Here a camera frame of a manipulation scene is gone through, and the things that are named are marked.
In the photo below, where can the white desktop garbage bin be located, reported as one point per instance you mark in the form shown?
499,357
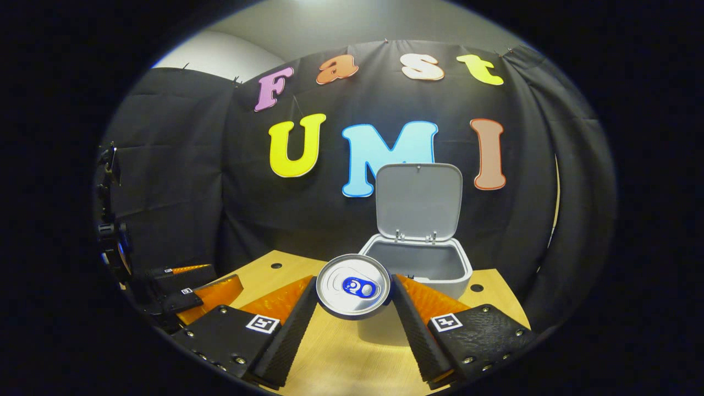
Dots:
418,203

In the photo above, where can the black backdrop cloth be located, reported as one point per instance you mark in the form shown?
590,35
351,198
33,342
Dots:
275,220

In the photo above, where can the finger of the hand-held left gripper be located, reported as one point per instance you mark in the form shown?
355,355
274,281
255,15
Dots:
181,280
184,301

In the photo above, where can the blue pop can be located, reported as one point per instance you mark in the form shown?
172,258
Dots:
341,297

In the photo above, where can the wooden desktop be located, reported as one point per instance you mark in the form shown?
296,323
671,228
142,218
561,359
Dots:
341,357

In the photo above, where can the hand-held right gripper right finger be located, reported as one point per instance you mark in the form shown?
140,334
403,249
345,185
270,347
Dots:
418,335

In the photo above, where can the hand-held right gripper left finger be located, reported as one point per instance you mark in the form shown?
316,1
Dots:
291,335

